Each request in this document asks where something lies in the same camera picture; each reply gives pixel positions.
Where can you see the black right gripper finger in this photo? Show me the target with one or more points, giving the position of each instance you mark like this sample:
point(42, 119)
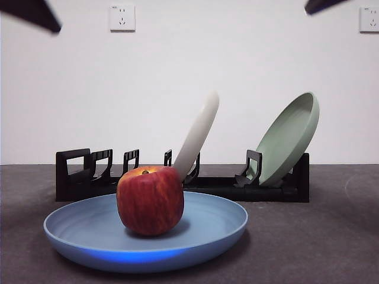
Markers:
point(322, 4)

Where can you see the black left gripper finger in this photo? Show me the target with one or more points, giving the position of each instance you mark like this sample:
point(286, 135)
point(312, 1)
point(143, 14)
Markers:
point(29, 12)

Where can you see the red apple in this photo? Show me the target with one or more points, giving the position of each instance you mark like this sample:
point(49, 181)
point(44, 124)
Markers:
point(149, 201)

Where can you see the blue plate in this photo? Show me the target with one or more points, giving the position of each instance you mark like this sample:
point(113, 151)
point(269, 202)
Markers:
point(207, 222)

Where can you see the green plate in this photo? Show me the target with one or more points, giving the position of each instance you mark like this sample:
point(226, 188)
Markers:
point(287, 142)

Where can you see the white plate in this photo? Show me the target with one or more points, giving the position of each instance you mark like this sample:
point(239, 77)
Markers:
point(198, 133)

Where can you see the black plate rack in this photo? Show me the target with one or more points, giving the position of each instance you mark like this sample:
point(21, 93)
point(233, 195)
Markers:
point(74, 189)

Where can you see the white wall socket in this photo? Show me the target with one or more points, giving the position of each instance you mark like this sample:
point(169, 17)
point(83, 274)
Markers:
point(122, 17)
point(369, 19)

